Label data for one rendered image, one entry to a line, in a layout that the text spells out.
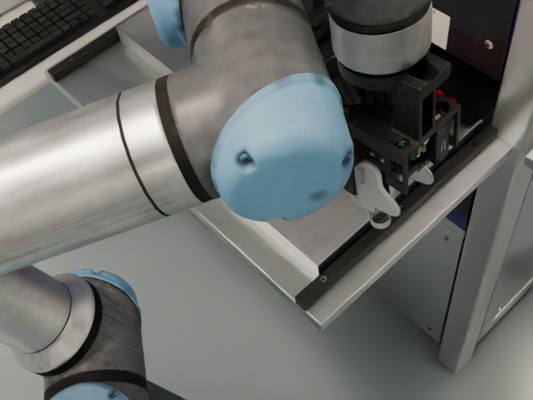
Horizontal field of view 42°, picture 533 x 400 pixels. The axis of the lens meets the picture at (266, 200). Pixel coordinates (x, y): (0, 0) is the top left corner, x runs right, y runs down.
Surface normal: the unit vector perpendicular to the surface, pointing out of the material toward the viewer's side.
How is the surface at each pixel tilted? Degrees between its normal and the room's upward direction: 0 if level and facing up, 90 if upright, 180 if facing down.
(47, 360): 49
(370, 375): 0
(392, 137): 4
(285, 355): 0
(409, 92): 91
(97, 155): 34
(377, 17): 88
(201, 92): 15
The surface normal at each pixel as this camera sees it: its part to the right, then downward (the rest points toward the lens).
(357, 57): -0.51, 0.74
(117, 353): 0.62, -0.56
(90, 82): -0.11, -0.57
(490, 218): -0.73, 0.60
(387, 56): 0.00, 0.79
